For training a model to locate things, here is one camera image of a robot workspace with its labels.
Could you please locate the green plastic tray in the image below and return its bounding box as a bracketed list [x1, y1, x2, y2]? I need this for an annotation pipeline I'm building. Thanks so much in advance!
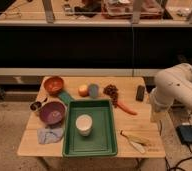
[62, 100, 118, 157]

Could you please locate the grey blue cloth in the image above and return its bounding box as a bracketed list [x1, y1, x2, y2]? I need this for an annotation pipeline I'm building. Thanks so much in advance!
[37, 128, 64, 144]

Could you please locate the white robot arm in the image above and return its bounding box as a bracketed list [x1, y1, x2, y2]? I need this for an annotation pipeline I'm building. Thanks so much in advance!
[149, 63, 192, 122]

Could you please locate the black power adapter box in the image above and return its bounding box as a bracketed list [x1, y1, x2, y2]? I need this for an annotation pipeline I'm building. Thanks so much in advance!
[176, 125, 192, 144]

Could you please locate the purple bowl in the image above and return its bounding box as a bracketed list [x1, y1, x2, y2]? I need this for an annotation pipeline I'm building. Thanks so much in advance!
[39, 101, 66, 125]

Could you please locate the red yellow apple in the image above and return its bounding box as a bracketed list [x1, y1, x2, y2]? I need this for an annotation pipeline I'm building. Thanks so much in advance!
[78, 84, 89, 97]

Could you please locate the black cable on floor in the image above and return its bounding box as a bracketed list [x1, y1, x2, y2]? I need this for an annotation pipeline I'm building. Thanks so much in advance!
[164, 142, 192, 171]

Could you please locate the white cup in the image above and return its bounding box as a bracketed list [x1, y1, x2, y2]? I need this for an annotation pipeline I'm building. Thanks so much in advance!
[75, 114, 93, 136]

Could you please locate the wooden table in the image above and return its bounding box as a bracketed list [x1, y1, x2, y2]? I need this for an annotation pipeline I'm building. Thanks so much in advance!
[17, 77, 165, 158]

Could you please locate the red bowl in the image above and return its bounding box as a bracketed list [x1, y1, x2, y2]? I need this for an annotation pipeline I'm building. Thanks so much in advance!
[43, 76, 64, 96]

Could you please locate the small metal measuring cup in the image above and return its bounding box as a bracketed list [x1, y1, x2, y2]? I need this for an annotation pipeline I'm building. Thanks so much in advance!
[30, 98, 47, 112]

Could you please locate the orange carrot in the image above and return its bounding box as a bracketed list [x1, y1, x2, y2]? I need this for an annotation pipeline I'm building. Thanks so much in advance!
[117, 101, 137, 115]

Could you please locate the black rectangular block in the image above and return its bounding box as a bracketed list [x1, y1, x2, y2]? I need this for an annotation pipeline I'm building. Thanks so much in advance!
[136, 85, 145, 101]

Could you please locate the teal green sponge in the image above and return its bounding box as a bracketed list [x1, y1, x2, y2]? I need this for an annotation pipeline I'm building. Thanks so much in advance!
[58, 91, 74, 106]

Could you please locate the blue grey round can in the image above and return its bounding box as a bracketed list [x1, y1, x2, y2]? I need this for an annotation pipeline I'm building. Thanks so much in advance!
[88, 84, 99, 98]

